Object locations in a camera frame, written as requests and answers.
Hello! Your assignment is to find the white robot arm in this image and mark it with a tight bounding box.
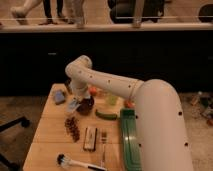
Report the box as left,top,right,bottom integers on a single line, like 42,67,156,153
65,55,194,171

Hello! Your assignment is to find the dark purple bowl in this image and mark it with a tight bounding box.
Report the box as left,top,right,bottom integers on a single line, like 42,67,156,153
77,97,94,115

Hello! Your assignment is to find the green cucumber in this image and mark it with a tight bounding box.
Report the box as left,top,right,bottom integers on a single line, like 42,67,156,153
95,110,117,120

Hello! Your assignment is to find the blue sponge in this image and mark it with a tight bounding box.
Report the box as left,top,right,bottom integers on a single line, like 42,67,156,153
53,90,65,105

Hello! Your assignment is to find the green dish rack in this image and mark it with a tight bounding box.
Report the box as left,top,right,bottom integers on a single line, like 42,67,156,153
120,108,142,171

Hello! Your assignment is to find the green cup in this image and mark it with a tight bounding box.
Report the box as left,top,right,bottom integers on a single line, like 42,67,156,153
106,94,118,106

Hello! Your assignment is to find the orange fruit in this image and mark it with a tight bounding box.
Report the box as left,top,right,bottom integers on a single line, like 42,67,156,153
124,100,134,109

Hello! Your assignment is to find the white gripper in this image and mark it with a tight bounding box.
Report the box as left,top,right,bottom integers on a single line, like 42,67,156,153
71,82,91,99

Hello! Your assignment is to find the brown grape bunch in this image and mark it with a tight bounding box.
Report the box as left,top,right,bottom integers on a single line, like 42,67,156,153
65,117,80,142

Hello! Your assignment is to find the black office chair base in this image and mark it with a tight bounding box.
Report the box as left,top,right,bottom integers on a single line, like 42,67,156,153
0,116,31,171

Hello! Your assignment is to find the white dish brush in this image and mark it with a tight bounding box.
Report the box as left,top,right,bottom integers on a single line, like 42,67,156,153
57,154,108,171

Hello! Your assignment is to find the metal fork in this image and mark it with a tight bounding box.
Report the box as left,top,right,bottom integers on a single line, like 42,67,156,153
101,131,107,167

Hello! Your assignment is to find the red tomato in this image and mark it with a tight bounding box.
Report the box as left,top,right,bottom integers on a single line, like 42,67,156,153
89,87,97,96

